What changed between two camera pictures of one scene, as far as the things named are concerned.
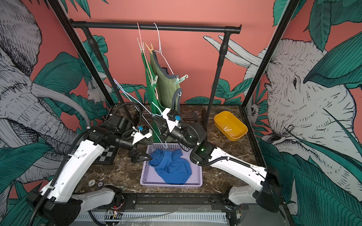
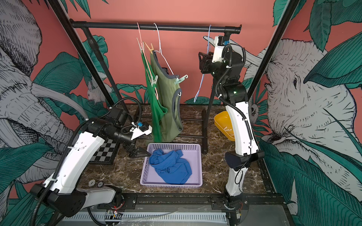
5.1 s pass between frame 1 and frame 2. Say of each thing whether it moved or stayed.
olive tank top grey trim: stayed
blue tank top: stayed
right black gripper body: moved
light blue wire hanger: moved
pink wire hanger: stayed
